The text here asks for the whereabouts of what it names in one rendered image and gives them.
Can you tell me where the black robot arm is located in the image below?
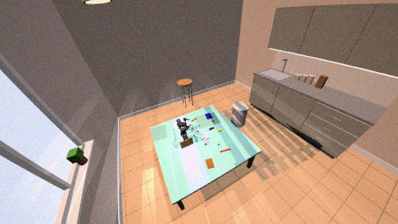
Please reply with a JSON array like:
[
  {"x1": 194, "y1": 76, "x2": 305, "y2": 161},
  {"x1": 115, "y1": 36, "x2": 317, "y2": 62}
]
[{"x1": 176, "y1": 119, "x2": 188, "y2": 141}]

